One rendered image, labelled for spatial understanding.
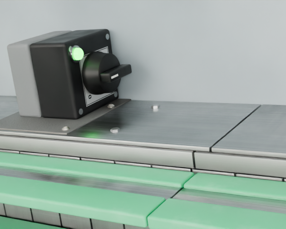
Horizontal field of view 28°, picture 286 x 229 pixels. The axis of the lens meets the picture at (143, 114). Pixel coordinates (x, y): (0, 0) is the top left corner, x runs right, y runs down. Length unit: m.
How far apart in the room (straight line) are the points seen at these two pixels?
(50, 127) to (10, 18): 0.20
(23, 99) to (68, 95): 0.06
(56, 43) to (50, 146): 0.10
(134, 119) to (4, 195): 0.15
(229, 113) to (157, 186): 0.13
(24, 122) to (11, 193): 0.14
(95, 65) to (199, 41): 0.11
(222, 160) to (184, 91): 0.16
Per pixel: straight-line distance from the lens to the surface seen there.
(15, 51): 0.61
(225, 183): 0.43
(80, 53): 0.57
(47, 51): 0.58
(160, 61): 0.60
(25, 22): 0.70
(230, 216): 0.39
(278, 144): 0.45
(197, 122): 0.52
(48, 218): 0.59
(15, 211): 0.62
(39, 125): 0.58
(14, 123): 0.60
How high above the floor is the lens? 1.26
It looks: 54 degrees down
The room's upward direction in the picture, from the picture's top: 121 degrees counter-clockwise
